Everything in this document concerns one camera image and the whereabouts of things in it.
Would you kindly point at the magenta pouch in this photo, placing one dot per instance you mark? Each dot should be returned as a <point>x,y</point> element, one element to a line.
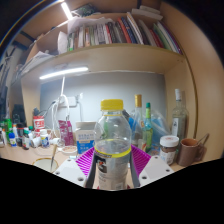
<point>66,133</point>

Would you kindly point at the white led light bar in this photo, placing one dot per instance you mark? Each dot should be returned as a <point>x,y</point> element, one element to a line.
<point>63,73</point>

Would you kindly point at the small white round dish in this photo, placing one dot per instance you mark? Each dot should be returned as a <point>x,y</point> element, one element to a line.
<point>69,149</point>

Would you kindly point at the brown mug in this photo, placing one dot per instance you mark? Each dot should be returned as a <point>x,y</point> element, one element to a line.
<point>187,153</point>

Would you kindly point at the gold-capped clear bottle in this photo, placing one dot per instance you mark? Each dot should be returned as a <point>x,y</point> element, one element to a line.
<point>138,110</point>

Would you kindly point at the white-lidded brown spread jar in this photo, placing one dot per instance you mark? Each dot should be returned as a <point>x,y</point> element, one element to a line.
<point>169,150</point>

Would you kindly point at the blue-capped white bottle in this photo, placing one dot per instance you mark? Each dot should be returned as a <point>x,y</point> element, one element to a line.
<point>12,140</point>

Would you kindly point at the green lidded container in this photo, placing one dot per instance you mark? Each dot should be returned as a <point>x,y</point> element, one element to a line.
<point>8,125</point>

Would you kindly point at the white wall power strip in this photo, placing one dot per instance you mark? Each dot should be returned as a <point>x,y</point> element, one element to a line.
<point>68,101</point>

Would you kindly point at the wooden shelf unit with books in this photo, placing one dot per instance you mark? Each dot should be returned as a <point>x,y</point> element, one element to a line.
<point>110,58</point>

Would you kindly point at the clear yellow-capped drink bottle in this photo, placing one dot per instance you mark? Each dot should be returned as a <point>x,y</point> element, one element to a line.
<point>112,166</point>

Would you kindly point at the small white labelled jar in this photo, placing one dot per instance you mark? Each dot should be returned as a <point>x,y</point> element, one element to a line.
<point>45,140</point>

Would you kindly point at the white jar with red label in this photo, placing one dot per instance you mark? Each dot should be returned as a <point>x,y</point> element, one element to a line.
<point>38,123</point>

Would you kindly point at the ceiling tube light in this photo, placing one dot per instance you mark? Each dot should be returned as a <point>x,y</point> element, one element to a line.
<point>66,10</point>

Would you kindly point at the blue plastic bag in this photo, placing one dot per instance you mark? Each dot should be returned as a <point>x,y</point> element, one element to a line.
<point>161,126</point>

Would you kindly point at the clear glass bottle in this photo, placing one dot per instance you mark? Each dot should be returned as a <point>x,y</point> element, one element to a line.
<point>179,120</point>

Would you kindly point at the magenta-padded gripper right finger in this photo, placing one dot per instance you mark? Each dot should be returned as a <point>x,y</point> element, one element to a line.
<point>140,161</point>

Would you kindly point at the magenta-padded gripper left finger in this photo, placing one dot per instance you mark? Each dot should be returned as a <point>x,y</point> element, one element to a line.
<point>85,163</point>

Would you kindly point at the white and blue carton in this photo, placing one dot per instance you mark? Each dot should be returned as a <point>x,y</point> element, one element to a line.
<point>85,138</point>

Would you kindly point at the white spoon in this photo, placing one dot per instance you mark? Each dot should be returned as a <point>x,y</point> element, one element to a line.
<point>53,155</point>

